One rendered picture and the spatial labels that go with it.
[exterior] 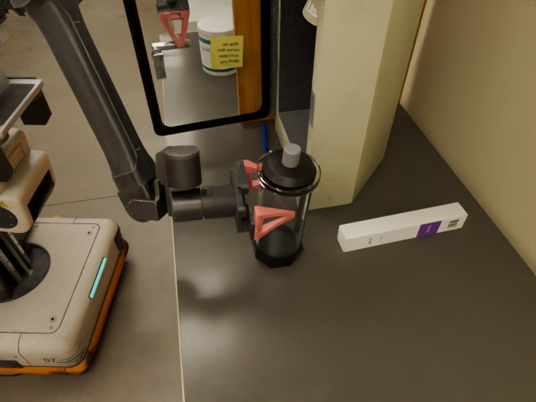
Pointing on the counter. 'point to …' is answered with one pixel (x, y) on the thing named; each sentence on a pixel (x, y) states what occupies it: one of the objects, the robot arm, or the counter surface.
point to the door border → (210, 120)
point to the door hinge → (274, 54)
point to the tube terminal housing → (355, 90)
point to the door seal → (206, 123)
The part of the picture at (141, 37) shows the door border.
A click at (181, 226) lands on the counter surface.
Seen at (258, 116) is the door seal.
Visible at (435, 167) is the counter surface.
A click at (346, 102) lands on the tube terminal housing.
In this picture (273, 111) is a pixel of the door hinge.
